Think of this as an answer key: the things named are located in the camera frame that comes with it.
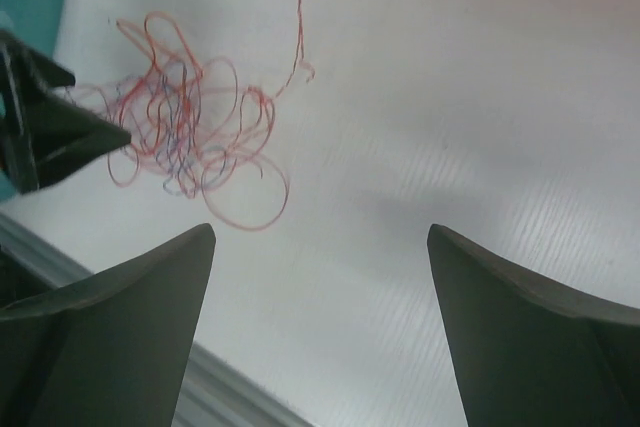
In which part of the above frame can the aluminium mounting rail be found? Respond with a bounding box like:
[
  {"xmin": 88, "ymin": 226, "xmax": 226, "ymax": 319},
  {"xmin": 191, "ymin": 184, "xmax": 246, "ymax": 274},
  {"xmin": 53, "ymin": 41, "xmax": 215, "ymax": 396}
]
[{"xmin": 1, "ymin": 218, "xmax": 303, "ymax": 426}]

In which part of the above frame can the thin wire bundle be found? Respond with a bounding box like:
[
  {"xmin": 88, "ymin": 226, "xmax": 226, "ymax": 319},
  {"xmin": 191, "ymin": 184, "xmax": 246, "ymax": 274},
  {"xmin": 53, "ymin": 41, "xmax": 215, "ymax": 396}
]
[{"xmin": 74, "ymin": 0, "xmax": 316, "ymax": 233}]

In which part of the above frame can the teal translucent plastic bin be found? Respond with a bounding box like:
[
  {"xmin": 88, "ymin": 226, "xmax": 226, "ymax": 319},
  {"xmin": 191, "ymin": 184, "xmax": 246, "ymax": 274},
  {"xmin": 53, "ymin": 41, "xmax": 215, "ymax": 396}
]
[{"xmin": 1, "ymin": 0, "xmax": 64, "ymax": 201}]

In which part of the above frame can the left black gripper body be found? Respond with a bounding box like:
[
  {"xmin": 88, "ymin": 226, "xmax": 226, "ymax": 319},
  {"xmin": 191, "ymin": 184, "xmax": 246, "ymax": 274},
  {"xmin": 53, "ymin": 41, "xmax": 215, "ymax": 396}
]
[{"xmin": 1, "ymin": 29, "xmax": 39, "ymax": 194}]

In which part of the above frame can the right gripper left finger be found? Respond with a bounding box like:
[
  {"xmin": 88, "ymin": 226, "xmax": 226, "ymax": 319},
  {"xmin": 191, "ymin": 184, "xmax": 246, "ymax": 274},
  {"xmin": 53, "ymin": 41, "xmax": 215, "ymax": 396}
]
[{"xmin": 1, "ymin": 224, "xmax": 216, "ymax": 426}]

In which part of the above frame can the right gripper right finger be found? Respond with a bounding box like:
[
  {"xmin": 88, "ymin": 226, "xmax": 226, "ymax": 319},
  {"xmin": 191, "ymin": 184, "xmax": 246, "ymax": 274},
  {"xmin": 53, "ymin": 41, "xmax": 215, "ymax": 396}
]
[{"xmin": 427, "ymin": 224, "xmax": 639, "ymax": 426}]

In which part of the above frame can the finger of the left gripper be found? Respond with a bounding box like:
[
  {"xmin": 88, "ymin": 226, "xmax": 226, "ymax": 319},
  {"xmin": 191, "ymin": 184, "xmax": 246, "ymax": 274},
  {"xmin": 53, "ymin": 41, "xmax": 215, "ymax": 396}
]
[
  {"xmin": 29, "ymin": 95, "xmax": 131, "ymax": 187},
  {"xmin": 14, "ymin": 44, "xmax": 75, "ymax": 97}
]

